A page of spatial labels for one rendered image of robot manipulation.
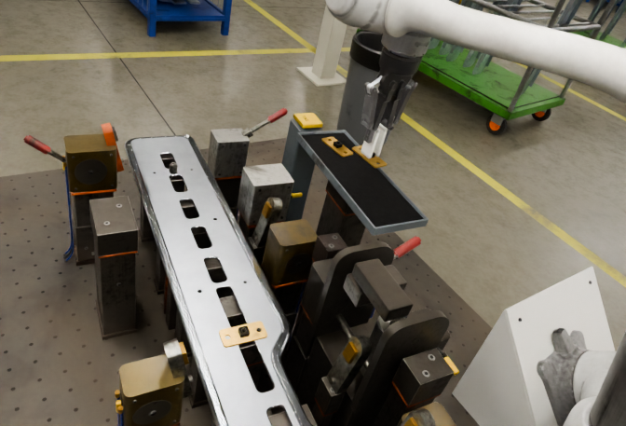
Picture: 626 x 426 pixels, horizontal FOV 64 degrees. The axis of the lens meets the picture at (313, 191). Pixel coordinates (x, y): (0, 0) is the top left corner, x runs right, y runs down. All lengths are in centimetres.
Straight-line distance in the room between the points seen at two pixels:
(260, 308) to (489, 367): 57
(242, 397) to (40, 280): 76
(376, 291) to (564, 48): 45
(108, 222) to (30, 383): 39
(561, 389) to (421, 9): 87
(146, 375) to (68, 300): 61
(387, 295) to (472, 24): 43
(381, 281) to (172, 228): 51
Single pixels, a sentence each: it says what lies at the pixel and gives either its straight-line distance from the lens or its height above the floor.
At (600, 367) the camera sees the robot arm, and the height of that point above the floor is 99.
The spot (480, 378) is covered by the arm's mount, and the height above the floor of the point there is 81.
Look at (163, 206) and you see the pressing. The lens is 121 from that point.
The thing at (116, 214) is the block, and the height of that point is 103.
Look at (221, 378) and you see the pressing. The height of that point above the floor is 100.
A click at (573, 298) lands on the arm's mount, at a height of 99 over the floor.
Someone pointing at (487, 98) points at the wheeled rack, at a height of 28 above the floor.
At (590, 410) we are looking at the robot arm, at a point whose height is 105.
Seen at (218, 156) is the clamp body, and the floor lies 102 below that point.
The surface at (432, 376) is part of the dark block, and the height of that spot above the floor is 112.
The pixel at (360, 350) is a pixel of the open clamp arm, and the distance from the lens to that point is 86.
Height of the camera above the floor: 175
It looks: 34 degrees down
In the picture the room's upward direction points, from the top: 14 degrees clockwise
